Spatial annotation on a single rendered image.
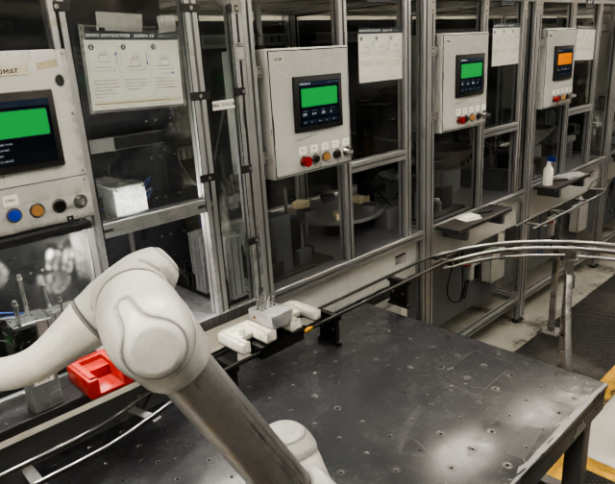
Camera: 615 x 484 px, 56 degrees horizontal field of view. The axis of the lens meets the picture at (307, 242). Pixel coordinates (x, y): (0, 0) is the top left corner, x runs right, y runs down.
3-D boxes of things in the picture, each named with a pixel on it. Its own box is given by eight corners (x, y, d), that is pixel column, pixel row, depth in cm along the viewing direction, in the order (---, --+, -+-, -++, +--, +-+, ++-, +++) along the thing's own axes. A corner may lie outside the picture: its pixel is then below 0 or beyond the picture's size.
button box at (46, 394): (35, 415, 155) (26, 375, 151) (24, 403, 160) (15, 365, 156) (64, 401, 160) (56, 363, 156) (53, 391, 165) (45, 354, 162)
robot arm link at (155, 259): (66, 285, 110) (70, 311, 98) (142, 224, 113) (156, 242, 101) (113, 330, 116) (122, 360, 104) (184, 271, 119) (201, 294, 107)
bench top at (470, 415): (266, 770, 98) (264, 754, 97) (33, 477, 172) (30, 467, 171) (607, 394, 196) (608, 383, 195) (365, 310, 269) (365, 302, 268)
